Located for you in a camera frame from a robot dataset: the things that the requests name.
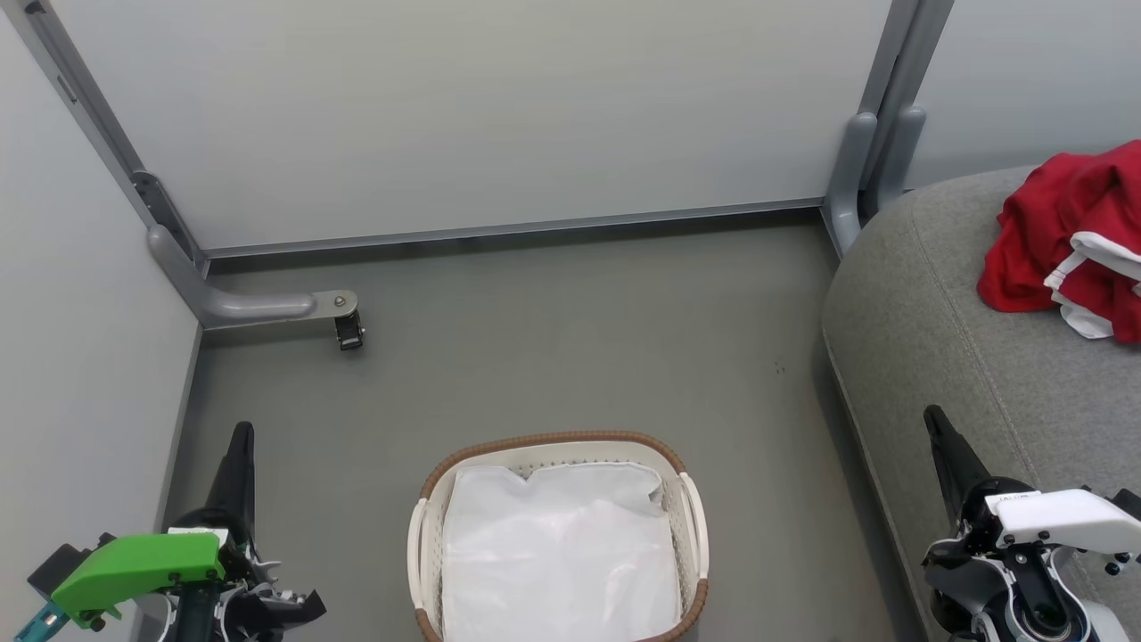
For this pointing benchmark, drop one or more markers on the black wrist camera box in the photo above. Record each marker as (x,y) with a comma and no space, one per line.
(58,566)

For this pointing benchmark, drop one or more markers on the white cloth in basket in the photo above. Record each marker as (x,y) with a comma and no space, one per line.
(562,553)

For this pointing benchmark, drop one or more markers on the black caster wheel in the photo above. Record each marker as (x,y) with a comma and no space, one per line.
(349,332)

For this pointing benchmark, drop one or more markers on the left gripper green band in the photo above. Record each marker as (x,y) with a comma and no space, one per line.
(143,566)

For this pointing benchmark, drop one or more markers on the grey single partition corner post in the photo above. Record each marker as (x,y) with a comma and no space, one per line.
(89,107)

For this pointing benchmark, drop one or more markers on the red garment with white trim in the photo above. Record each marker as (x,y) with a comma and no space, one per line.
(1052,236)

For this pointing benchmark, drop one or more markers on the grey fabric sofa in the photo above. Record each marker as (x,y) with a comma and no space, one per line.
(945,339)

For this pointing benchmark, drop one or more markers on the grey partition base rail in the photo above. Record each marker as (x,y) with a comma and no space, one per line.
(508,230)

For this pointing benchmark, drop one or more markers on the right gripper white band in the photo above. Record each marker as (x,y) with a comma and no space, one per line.
(1061,519)

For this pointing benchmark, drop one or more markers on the white laundry basket brown rim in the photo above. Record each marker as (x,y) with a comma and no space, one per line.
(426,553)

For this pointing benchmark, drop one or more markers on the grey double partition corner post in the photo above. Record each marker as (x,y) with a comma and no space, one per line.
(878,134)

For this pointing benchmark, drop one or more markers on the grey partition support foot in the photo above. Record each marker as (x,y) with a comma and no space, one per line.
(250,308)

